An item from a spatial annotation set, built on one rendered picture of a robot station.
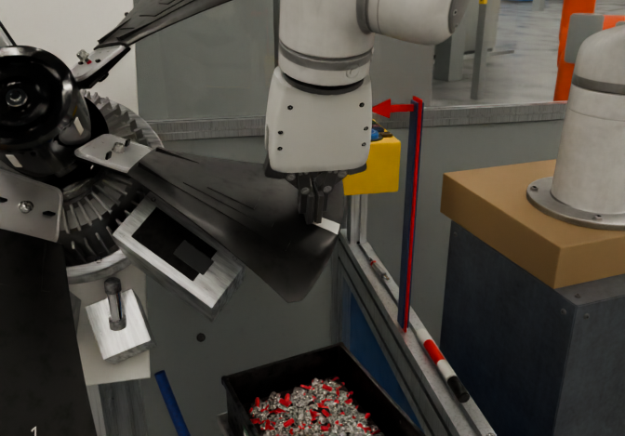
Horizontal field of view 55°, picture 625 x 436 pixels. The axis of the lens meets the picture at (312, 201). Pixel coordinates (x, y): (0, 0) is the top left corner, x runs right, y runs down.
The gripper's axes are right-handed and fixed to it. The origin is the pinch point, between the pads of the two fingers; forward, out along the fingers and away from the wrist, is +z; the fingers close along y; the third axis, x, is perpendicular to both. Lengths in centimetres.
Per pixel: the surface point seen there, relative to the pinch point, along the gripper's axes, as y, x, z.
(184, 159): 13.2, -8.9, -0.2
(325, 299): -21, -59, 83
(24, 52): 28.3, -12.4, -12.0
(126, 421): 29, -22, 71
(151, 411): 28, -50, 112
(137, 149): 18.5, -10.8, -0.7
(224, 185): 9.1, -3.3, -0.4
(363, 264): -15.3, -21.5, 32.4
